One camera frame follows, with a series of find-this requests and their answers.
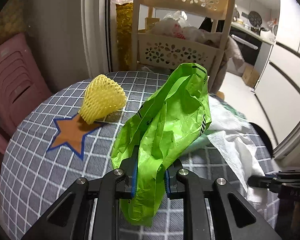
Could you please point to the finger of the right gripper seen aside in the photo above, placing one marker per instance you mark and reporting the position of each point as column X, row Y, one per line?
column 265, row 182

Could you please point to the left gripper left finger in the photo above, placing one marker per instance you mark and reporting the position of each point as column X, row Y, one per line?
column 118, row 184

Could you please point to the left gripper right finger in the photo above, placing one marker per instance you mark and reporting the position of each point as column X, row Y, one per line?
column 181, row 183

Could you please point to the white paper towel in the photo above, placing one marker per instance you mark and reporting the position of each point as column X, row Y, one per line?
column 227, row 134

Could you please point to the green plastic bag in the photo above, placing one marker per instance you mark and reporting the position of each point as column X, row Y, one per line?
column 165, row 125

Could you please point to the orange blue star sticker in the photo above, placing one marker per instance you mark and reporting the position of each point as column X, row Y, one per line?
column 71, row 132

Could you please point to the grey checked tablecloth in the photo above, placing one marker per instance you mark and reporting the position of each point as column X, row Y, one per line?
column 33, row 177

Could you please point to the yellow foam fruit net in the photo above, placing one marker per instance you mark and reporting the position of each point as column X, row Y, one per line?
column 101, row 97

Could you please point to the cardboard box on floor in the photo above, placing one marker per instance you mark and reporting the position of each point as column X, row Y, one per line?
column 250, row 76

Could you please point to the grey cloth on rack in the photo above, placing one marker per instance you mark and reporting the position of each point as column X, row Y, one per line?
column 231, row 52

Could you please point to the black oven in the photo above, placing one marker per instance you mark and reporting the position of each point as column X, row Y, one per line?
column 248, row 44

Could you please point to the pink plastic stool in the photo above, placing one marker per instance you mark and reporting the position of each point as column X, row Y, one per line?
column 22, row 87

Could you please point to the white plastic bags on rack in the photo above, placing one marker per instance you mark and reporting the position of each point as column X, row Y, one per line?
column 176, row 25

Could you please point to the yellow mesh bag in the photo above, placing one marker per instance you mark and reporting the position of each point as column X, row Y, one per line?
column 124, row 20

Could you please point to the beige plastic storage rack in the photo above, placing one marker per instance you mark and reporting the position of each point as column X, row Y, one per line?
column 170, row 43

